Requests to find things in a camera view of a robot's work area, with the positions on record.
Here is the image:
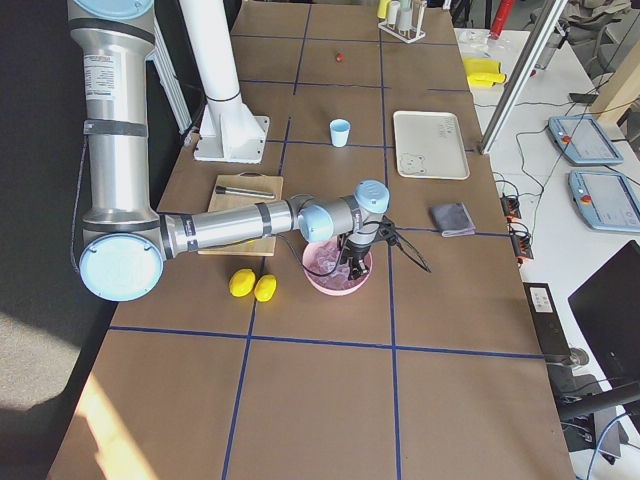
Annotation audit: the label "aluminium frame post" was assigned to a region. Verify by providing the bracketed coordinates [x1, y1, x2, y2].
[479, 0, 567, 154]

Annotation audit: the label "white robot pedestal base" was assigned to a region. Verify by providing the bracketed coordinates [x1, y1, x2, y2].
[180, 0, 270, 164]

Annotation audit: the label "white cup rack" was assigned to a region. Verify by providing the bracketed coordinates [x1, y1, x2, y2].
[376, 0, 427, 44]

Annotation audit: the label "bamboo cutting board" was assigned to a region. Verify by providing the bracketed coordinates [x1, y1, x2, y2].
[199, 172, 284, 256]

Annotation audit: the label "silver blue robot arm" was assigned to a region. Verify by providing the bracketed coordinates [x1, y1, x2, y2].
[68, 1, 389, 302]

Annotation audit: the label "whole yellow lemon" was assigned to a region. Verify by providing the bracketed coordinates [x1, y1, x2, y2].
[253, 274, 277, 303]
[228, 268, 256, 298]

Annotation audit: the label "grey upturned cup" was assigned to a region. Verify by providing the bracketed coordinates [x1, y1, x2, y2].
[386, 0, 401, 28]

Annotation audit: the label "pink bowl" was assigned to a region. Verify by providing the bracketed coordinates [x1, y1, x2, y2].
[301, 240, 376, 297]

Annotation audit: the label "black monitor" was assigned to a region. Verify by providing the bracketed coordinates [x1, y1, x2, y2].
[569, 240, 640, 380]

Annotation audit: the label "yellow rubber gloves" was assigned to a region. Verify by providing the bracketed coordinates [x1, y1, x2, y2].
[462, 57, 507, 87]

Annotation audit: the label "white upturned cup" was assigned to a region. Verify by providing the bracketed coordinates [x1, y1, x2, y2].
[396, 0, 413, 32]

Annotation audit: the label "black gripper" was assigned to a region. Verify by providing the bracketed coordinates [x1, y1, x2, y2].
[339, 233, 373, 281]

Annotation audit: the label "steel muddler black tip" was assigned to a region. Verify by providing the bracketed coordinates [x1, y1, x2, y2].
[214, 185, 276, 200]

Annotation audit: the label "blue teach pendant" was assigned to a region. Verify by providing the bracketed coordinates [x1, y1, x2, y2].
[548, 114, 623, 166]
[568, 170, 639, 233]

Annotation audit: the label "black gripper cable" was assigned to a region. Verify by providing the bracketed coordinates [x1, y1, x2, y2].
[274, 214, 433, 281]

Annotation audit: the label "pile of clear ice cubes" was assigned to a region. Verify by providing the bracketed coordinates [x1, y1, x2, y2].
[307, 242, 369, 291]

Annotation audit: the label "grey folded cloth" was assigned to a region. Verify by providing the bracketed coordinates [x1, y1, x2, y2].
[429, 202, 476, 238]

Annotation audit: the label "cream bear serving tray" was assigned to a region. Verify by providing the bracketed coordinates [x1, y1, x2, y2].
[393, 110, 470, 180]

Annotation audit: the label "yellow upturned cup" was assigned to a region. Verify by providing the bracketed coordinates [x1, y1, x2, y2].
[377, 0, 391, 19]

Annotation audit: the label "light blue plastic cup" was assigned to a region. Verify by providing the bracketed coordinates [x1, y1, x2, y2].
[329, 118, 351, 148]

